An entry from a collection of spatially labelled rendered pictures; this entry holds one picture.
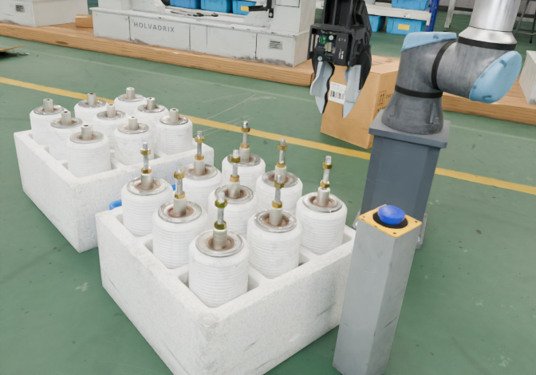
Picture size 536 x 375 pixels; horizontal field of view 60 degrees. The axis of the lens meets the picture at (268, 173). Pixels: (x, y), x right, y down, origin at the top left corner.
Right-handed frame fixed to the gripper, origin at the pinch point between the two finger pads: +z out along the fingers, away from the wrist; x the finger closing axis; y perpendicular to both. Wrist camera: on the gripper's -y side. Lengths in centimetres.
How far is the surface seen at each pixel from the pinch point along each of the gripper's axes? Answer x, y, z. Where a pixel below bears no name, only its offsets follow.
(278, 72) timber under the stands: -83, -171, 38
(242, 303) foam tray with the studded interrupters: -3.5, 25.1, 25.8
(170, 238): -19.1, 21.8, 21.2
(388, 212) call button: 13.7, 12.1, 10.8
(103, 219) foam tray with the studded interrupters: -38.1, 17.4, 25.8
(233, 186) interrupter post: -15.2, 7.5, 16.4
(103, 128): -63, -11, 21
